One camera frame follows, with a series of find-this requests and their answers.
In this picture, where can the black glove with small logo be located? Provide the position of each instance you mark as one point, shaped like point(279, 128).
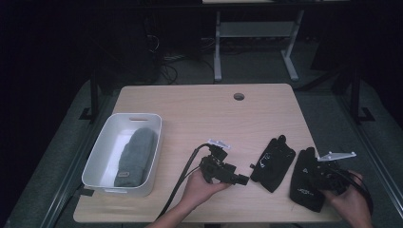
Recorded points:
point(301, 183)

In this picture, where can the grey cloth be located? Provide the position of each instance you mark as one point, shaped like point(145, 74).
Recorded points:
point(136, 155)

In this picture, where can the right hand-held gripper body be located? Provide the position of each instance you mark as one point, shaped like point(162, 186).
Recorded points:
point(329, 177)

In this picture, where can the white metal stand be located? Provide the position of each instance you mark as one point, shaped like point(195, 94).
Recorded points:
point(253, 29)

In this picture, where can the white plastic bin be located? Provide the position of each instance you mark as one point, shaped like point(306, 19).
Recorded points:
point(95, 164)

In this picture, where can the grey metal floor rail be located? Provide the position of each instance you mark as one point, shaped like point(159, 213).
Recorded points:
point(76, 164)
point(370, 152)

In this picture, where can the person's left hand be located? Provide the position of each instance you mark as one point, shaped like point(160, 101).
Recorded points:
point(199, 193)

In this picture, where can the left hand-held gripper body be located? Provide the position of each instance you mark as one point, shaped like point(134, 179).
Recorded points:
point(217, 169)

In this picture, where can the black glove with white print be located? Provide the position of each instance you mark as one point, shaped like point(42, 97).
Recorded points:
point(274, 167)

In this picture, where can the person's right hand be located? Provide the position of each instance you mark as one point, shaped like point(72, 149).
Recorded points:
point(351, 202)

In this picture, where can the black metal stand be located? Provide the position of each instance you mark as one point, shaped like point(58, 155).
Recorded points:
point(355, 95)
point(93, 91)

